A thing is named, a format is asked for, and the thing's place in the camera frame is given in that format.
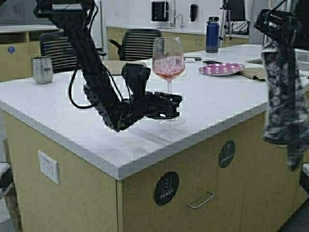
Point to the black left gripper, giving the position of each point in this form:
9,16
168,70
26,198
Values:
119,115

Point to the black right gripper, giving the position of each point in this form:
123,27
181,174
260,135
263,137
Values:
280,26

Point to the wine glass with pink liquid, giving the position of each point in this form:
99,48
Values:
168,63

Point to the black white patterned cloth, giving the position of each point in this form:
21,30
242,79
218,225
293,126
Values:
287,116

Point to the black robot base right corner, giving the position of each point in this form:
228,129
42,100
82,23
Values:
304,177

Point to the black robot base left corner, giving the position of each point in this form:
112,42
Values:
6,179

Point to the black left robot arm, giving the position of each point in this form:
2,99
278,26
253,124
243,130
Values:
73,17

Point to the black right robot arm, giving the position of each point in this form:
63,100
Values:
300,8

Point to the island stainless steel sink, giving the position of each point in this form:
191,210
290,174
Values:
302,58

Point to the black tripod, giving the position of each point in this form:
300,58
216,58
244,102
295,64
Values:
225,24

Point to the black mesh office chair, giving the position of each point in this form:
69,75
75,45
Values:
137,44

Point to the pink polka dot plate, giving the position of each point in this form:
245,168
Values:
221,69

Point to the blue water bottle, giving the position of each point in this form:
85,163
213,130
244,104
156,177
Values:
212,34

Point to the round black trash sticker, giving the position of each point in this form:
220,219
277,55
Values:
166,188

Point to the round green compost sticker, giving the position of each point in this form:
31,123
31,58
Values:
227,153

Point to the chrome kitchen faucet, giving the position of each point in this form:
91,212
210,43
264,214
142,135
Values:
176,16

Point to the black paper towel dispenser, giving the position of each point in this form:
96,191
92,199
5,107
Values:
160,11

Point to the stainless steel tumbler cup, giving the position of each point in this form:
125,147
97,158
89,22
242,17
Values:
42,69

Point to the white outlet cover plate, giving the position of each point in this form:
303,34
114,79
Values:
48,166

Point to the blue sticker on cabinet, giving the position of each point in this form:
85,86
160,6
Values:
11,49

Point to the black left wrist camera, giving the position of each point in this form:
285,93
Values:
136,77

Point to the black wire basket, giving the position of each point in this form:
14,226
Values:
240,27

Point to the black wall soap dispenser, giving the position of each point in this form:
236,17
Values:
193,12

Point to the trash drawer silver handle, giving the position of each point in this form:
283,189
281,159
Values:
201,200

